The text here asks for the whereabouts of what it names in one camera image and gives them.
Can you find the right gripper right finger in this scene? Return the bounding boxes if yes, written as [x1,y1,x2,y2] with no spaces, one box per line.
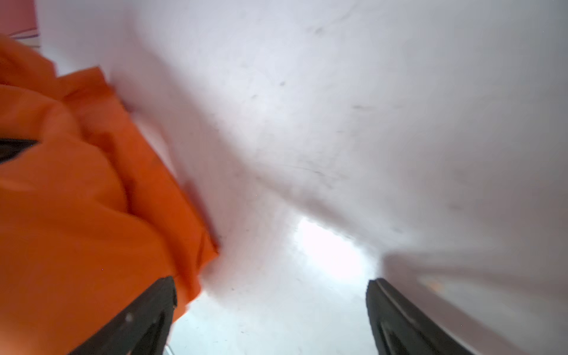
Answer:
[365,278,472,355]

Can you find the orange shorts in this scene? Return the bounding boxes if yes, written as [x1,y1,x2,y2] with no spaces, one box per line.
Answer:
[1,36,217,354]

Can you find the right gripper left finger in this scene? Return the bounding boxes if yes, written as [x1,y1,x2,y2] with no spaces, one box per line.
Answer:
[71,277,178,354]

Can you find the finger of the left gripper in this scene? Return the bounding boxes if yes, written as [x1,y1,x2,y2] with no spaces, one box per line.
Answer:
[0,138,38,164]

